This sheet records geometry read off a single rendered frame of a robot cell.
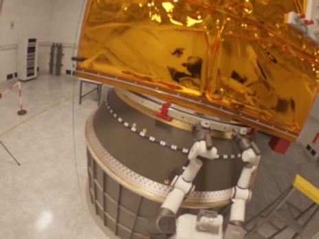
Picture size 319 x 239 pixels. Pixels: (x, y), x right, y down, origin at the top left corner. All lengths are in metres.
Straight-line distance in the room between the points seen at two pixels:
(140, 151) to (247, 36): 1.07
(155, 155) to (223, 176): 0.56
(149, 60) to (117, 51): 0.23
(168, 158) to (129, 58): 0.73
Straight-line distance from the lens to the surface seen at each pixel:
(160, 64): 1.04
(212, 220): 0.82
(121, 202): 1.51
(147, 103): 1.12
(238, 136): 1.11
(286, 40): 1.27
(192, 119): 1.06
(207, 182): 1.23
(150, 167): 1.15
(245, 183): 1.08
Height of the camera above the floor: 2.08
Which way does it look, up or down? 24 degrees down
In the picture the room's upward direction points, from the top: 15 degrees clockwise
